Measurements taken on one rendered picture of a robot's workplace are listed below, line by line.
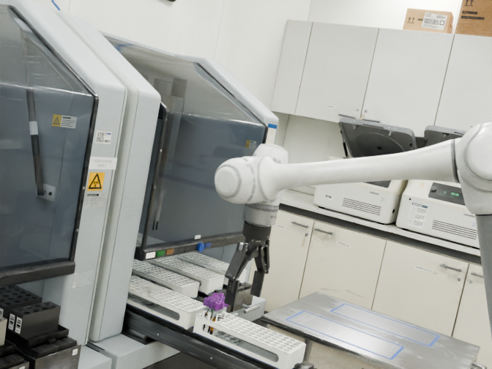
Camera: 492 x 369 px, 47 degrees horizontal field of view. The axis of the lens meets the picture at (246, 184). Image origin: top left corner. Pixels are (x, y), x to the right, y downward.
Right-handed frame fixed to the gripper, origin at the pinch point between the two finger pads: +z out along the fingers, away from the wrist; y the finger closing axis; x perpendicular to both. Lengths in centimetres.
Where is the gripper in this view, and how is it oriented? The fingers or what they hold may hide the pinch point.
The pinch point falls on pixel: (243, 296)
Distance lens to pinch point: 157.6
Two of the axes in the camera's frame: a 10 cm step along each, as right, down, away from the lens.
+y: 5.0, 0.0, 8.6
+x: -8.4, -2.2, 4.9
